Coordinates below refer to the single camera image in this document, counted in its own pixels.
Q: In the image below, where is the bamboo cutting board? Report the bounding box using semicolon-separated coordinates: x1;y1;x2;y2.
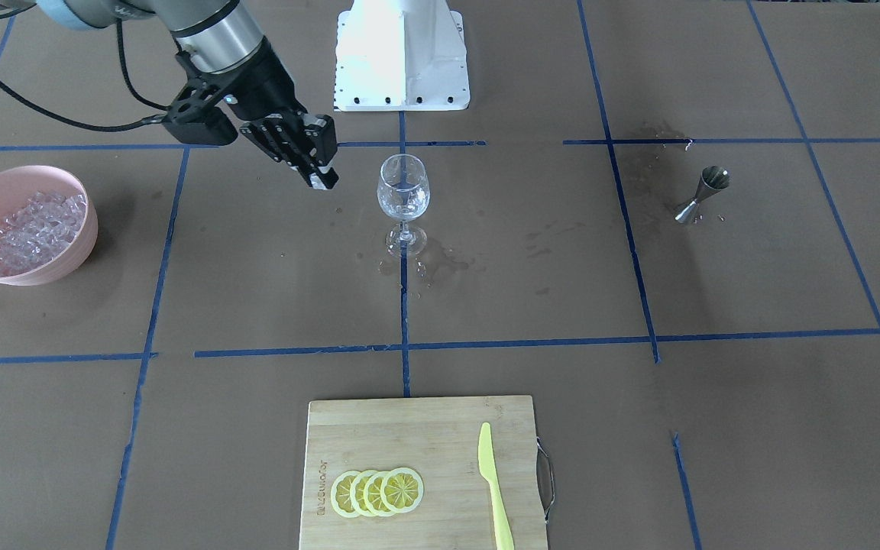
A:
298;396;548;549

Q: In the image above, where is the clear wine glass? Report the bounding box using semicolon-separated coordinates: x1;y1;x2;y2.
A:
377;154;431;258

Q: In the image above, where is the pile of clear ice cubes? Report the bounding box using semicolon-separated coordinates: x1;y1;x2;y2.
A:
0;192;87;277

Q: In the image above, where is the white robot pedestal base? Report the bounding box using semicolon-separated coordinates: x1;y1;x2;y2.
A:
333;1;471;112

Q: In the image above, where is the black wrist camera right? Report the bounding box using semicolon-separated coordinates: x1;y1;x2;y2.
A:
160;78;238;147

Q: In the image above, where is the steel double jigger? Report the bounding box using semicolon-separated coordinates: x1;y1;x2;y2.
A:
674;166;731;224

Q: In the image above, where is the pink bowl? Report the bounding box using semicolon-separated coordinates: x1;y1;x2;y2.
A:
0;166;98;286

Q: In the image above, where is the lemon slice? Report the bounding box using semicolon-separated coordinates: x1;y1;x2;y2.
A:
349;470;377;516
380;467;425;514
363;471;394;516
332;471;360;519

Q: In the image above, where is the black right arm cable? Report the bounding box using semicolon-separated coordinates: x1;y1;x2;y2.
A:
0;19;181;134

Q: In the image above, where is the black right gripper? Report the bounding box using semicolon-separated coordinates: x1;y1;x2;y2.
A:
180;38;339;190

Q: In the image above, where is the yellow plastic knife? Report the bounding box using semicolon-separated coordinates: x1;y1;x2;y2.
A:
476;422;516;549

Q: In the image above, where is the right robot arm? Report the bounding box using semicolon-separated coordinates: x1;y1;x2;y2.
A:
0;1;339;190

